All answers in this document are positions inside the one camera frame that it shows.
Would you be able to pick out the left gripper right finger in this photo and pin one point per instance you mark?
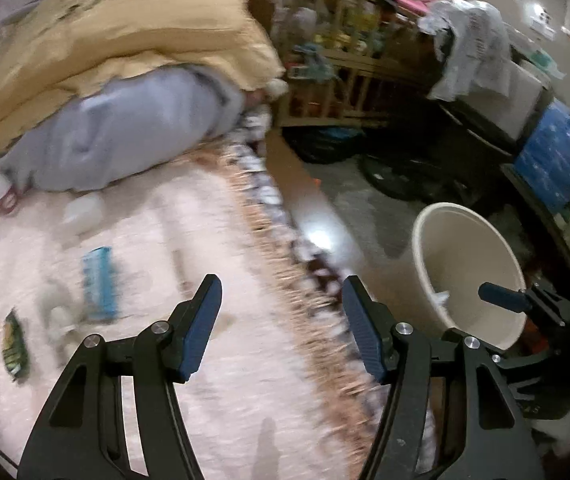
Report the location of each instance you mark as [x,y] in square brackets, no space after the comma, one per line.
[484,435]

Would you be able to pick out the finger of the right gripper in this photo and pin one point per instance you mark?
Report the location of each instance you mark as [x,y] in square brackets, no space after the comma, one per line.
[513,300]

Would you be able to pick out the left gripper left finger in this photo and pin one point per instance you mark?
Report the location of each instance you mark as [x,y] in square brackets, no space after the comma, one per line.
[79,433]

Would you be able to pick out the blue packet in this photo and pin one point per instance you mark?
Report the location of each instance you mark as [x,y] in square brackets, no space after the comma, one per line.
[98,285]

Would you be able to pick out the cream plastic trash bucket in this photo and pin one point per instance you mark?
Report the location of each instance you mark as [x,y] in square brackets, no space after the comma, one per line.
[453,251]

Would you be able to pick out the green snack wrapper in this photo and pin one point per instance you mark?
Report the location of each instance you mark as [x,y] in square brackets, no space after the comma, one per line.
[14,350]

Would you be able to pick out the crumpled white grey wrapper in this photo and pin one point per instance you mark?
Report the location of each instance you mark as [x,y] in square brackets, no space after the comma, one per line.
[59,314]

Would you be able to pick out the blue storage box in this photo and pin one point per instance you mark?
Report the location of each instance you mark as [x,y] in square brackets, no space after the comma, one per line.
[544,161]

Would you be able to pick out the pink quilted bedspread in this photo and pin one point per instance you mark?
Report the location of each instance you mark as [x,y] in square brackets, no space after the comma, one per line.
[251,410]

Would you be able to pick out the brown white patterned blanket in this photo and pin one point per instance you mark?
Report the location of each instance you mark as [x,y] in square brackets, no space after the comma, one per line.
[309,283]

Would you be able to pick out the white plastic bag pile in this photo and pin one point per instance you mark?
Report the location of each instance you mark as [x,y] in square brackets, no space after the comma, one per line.
[471,42]

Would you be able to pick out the small white red bottle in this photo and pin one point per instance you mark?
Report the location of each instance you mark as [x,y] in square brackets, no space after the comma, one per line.
[8,195]

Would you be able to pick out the wooden baby crib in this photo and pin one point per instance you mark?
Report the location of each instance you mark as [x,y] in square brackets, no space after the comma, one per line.
[346,61]

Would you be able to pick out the grey-blue fleece blanket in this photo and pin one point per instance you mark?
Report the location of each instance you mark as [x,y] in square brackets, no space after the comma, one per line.
[127,127]

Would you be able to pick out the yellow ruffled pillow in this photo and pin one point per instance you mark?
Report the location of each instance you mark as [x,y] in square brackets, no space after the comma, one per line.
[68,48]

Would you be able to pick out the wooden bed frame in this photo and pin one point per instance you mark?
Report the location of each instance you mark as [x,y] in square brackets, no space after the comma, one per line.
[361,229]

